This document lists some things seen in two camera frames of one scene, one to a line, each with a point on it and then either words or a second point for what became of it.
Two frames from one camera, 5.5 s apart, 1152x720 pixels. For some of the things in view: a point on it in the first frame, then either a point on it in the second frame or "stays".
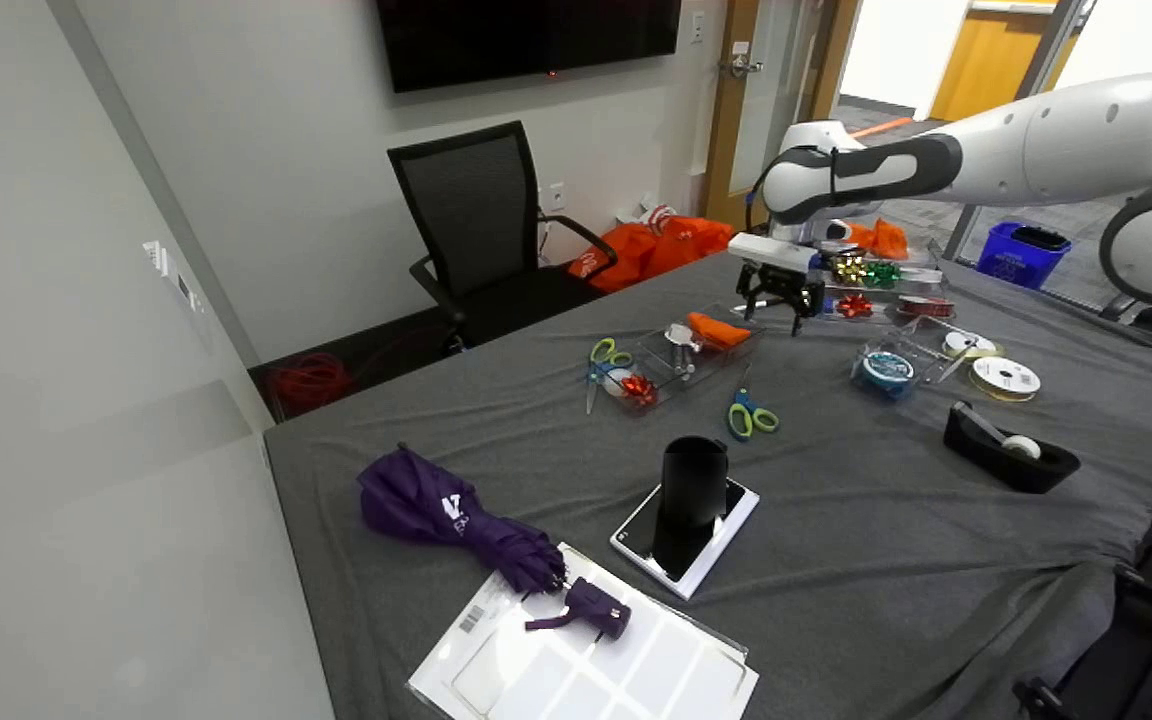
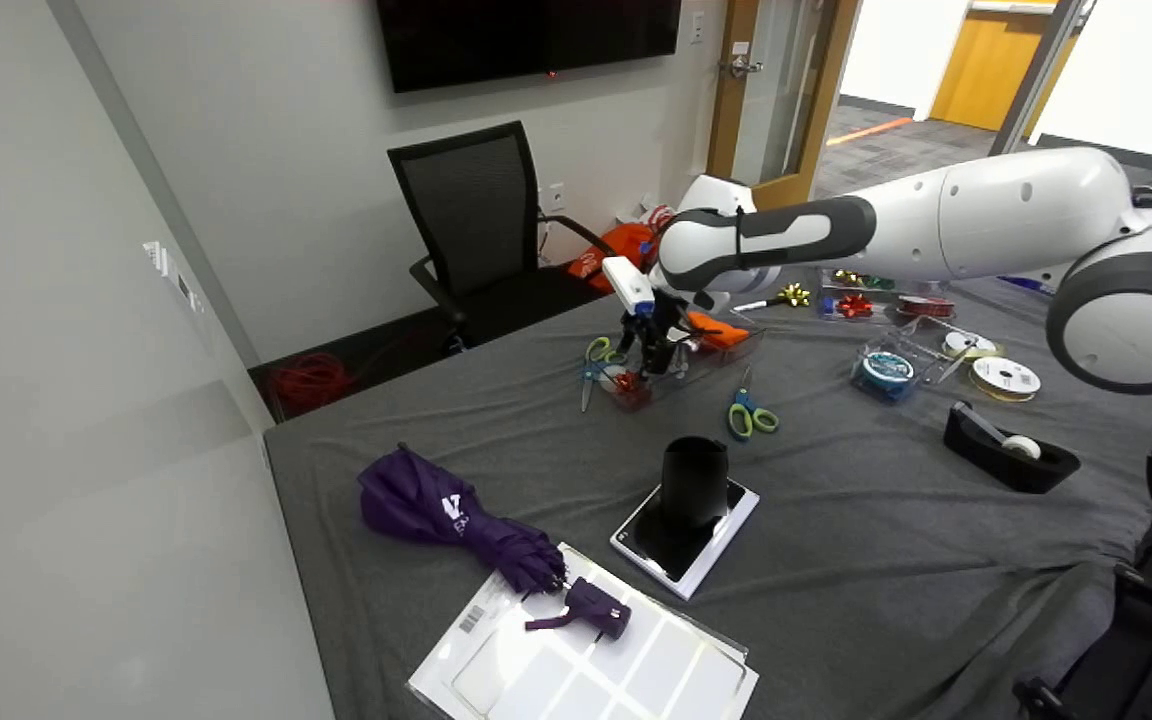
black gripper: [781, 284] -> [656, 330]
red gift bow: [855, 307] stays
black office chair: [488, 247] stays
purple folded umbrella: [404, 494] stays
